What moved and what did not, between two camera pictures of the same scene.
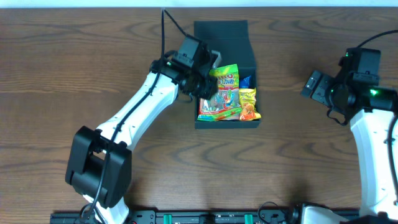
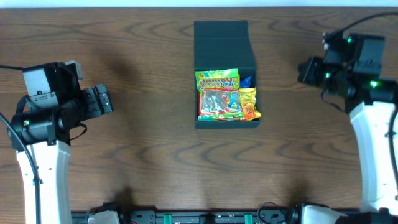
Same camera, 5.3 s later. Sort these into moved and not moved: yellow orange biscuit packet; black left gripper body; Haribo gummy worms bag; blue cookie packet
Moved: black left gripper body
Not moved: blue cookie packet; Haribo gummy worms bag; yellow orange biscuit packet
